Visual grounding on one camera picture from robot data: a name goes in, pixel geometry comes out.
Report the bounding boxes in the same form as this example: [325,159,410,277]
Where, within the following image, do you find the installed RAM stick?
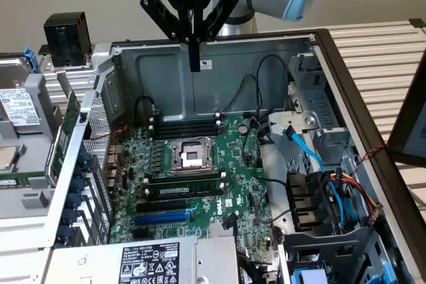
[148,180,225,199]

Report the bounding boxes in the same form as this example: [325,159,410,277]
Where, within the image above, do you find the blue grey plastic bay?
[282,225,406,284]

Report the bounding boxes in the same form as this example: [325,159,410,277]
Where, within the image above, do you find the blue SATA wire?
[282,124,354,233]

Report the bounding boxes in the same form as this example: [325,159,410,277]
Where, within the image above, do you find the blue disk rail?
[23,45,43,76]

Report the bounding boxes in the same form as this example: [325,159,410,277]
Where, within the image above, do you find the open PC case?
[39,28,426,284]

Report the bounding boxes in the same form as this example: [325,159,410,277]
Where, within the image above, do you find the blue expansion slot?
[133,210,191,227]

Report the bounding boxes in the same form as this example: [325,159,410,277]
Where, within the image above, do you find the grey parts rack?
[0,72,69,221]

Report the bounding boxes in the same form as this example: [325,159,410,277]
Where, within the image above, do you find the red black twisted wire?
[351,143,389,176]

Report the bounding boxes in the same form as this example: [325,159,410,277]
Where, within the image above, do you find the green graphics card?
[44,88,83,189]

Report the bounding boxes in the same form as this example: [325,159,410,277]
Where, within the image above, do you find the blue drive carrier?
[290,265,330,284]

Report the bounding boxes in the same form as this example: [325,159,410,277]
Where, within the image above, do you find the CPU socket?
[166,136,218,177]

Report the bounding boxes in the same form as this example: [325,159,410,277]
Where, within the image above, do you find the hard disk with white label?
[0,59,45,132]

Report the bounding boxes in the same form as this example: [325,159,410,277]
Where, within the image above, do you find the black RAM slot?
[150,118,223,130]
[150,122,223,135]
[145,172,227,184]
[150,114,223,126]
[150,127,223,140]

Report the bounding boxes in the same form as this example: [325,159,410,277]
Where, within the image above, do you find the black plastic fan shroud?
[286,170,337,233]

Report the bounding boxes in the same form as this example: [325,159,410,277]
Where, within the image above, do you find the grey metal disk bay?
[268,53,351,172]

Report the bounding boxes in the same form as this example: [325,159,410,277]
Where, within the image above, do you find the long black looped wire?
[255,54,291,122]

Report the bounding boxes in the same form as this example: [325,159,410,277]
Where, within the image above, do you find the spare green RAM stick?
[0,170,47,188]

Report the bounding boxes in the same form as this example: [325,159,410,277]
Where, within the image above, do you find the short black looped wire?
[218,73,258,116]

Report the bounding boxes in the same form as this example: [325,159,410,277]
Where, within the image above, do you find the black plastic box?
[43,11,93,69]

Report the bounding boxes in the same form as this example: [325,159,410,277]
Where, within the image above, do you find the thick black looped wire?
[134,95,160,122]

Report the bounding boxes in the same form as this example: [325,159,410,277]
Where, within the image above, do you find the silver CPU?
[0,146,19,172]

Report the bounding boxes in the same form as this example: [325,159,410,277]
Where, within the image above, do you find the silver chipset heatsink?
[208,223,236,239]

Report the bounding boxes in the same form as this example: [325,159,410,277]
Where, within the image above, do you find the yellow red power wires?
[327,170,384,227]

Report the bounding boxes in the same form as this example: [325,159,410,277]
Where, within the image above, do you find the black wire across motherboard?
[240,120,291,188]

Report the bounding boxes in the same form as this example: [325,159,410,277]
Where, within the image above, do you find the green Dell motherboard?
[108,116,288,267]

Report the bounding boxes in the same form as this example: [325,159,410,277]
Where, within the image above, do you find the silver power supply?
[46,234,240,284]

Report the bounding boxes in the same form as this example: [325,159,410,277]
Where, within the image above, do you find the thin red wire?
[89,124,129,141]

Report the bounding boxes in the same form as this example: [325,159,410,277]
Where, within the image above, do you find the black framed monitor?
[387,53,426,167]

